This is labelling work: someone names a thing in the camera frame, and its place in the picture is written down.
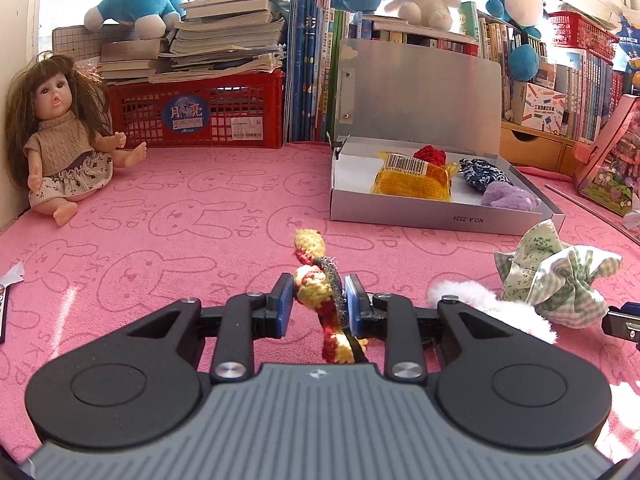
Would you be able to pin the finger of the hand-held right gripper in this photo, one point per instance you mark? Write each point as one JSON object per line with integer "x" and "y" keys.
{"x": 625, "y": 324}

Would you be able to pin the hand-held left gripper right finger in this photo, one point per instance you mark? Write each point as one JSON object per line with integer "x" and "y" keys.
{"x": 352, "y": 305}

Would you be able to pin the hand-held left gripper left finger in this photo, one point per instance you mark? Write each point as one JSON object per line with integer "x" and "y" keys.
{"x": 287, "y": 305}

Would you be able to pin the green patterned cloth pouch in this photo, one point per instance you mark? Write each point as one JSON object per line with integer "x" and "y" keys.
{"x": 565, "y": 280}

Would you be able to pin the grey cardboard box with lid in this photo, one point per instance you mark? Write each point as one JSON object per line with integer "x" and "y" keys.
{"x": 400, "y": 215}

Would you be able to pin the white fluffy hair band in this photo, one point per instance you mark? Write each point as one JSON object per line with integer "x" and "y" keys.
{"x": 480, "y": 297}

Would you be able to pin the yellow mesh bag with barcode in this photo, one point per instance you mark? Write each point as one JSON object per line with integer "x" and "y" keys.
{"x": 410, "y": 185}

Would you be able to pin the red crocheted scrunchie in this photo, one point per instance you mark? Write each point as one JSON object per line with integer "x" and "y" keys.
{"x": 430, "y": 154}

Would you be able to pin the purple fluffy scrunchie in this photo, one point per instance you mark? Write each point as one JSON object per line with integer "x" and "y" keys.
{"x": 505, "y": 195}

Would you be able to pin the blue floral fabric pouch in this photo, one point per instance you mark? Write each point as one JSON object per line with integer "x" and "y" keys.
{"x": 482, "y": 175}

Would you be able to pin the pink rabbit-print towel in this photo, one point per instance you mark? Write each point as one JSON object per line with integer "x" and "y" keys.
{"x": 175, "y": 240}

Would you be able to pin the colourful picture package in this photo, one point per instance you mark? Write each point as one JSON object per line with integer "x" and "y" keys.
{"x": 615, "y": 170}

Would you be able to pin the wooden drawer organizer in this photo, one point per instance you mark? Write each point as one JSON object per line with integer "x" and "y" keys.
{"x": 535, "y": 150}

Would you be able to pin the white box with colourful print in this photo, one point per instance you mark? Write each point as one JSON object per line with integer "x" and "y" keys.
{"x": 540, "y": 110}

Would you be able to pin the row of colourful books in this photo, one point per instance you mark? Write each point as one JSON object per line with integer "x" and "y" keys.
{"x": 585, "y": 95}

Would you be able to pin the row of blue books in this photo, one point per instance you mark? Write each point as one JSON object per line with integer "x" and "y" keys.
{"x": 305, "y": 70}

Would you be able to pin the red plastic basket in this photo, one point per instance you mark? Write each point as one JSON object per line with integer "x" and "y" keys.
{"x": 140, "y": 110}

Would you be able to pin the white paper scrap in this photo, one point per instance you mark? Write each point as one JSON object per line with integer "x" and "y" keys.
{"x": 12, "y": 274}

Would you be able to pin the stack of books and papers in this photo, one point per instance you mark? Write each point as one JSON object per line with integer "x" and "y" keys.
{"x": 225, "y": 35}

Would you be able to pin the blue printed card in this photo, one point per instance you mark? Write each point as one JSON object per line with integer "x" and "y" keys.
{"x": 629, "y": 45}

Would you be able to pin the brown-haired baby doll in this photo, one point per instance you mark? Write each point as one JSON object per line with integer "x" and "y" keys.
{"x": 60, "y": 140}

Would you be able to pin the black remote control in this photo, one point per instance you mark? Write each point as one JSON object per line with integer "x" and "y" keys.
{"x": 4, "y": 315}

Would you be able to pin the small red mesh basket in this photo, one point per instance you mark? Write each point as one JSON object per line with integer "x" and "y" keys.
{"x": 585, "y": 35}

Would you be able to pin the grey grid cutting board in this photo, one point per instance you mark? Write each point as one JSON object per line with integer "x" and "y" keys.
{"x": 75, "y": 40}

